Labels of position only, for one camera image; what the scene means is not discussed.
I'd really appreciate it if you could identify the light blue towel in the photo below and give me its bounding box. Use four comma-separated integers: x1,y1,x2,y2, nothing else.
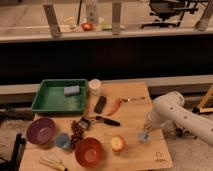
137,131,150,144

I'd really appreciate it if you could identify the blue sponge block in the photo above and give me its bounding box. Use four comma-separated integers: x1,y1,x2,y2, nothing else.
64,85,80,96

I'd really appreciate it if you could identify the red chili pepper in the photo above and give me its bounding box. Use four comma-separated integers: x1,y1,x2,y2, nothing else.
107,99,122,116

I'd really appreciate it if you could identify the small blue cup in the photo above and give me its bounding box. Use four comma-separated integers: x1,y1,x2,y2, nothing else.
55,133,70,150

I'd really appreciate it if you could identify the red orange bowl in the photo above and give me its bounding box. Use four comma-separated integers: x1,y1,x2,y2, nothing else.
75,137,103,168

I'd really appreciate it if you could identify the black office chair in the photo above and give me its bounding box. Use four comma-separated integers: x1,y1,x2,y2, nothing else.
142,0,197,28

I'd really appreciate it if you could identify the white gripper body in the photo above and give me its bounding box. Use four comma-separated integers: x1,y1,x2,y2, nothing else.
143,116,160,134

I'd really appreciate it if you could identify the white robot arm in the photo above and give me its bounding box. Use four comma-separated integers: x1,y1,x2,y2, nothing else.
144,91,213,146

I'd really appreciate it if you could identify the black rectangular remote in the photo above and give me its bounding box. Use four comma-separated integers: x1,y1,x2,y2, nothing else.
94,96,107,113

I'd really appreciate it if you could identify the pale corn husk brush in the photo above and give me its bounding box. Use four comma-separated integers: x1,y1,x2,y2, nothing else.
39,153,67,171

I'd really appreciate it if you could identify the red fruit on shelf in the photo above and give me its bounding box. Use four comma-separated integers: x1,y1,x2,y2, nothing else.
81,22,93,31

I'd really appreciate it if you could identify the purple bowl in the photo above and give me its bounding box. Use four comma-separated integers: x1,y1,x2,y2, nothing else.
26,118,56,145

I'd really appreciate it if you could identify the red yellow apple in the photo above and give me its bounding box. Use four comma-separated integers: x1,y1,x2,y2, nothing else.
110,136,126,153

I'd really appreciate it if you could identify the green plastic tray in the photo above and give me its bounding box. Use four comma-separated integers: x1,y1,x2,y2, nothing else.
31,79,87,114

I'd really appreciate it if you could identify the bunch of dark grapes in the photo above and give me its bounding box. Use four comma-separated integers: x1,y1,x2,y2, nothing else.
70,121,84,149

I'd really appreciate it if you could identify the black handled peeler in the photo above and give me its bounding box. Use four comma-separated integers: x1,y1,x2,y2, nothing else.
77,116,121,130

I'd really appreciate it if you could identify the black chair at left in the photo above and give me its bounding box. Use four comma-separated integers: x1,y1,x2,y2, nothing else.
0,133,26,171

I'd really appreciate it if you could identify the metal fork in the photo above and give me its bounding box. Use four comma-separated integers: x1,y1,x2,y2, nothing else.
121,97,145,103

